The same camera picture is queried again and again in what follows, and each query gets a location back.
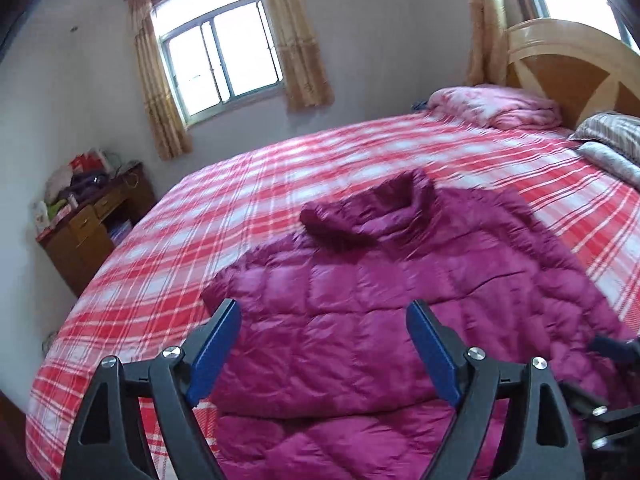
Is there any magenta quilted down jacket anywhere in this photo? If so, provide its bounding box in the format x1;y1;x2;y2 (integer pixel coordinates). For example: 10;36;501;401
200;169;640;480

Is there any short beige curtain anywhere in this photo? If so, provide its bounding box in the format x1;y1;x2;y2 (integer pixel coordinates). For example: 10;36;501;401
255;0;335;112

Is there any white plastic bag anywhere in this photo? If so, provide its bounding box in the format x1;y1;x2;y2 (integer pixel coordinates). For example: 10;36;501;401
46;166;76;203

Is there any bed with red plaid sheet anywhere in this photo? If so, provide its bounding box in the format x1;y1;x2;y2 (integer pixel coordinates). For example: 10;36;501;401
25;110;640;480

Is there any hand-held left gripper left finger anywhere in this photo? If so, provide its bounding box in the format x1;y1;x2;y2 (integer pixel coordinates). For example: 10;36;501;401
59;299;243;480

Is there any folded pink floral blanket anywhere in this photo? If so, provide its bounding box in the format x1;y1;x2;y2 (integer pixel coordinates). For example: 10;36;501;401
429;85;563;130

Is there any red gift bag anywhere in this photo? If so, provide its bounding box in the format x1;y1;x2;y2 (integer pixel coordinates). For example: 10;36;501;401
70;152;103;174

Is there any brown wooden desk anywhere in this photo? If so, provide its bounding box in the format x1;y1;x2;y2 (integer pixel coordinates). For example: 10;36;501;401
37;162;157;297

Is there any dark purple clothes pile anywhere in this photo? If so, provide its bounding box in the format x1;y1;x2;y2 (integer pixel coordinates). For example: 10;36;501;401
70;172;108;197

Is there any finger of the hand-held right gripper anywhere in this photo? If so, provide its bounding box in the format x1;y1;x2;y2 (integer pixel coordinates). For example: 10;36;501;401
588;335;640;365
559;381;640;458

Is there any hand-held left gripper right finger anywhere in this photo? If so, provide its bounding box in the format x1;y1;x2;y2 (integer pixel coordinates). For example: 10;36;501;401
406;300;588;480

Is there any grey striped pillow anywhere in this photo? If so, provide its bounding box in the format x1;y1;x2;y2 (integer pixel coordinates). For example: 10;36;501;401
570;112;640;158

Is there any light patterned pillow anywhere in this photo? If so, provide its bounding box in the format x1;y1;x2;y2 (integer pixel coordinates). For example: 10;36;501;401
577;141;640;188

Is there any sliding window with metal frame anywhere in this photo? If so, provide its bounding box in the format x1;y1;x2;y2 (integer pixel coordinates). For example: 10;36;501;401
150;0;286;128

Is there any wooden bed headboard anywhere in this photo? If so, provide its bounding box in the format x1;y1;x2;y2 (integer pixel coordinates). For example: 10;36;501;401
502;19;640;132

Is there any long beige curtain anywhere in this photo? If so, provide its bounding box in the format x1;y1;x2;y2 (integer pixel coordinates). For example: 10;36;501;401
126;0;193;161

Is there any beige curtain beside headboard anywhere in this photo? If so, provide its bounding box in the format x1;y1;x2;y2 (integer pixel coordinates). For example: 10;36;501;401
462;0;508;86

